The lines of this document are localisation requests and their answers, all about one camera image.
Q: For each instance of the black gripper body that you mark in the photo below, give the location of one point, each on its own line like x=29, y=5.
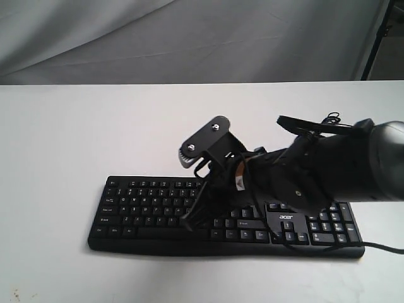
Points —
x=232, y=185

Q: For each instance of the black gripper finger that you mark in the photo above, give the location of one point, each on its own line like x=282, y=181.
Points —
x=200, y=210

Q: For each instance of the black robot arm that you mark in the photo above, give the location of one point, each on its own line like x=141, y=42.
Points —
x=327, y=162

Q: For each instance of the black acer keyboard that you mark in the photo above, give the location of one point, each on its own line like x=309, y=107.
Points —
x=142, y=215

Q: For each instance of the black metal stand pole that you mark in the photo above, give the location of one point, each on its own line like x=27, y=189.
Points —
x=381, y=32

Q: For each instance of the grey backdrop cloth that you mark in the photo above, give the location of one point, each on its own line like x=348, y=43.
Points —
x=185, y=42

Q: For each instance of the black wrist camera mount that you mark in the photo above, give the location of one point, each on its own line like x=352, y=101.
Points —
x=213, y=142

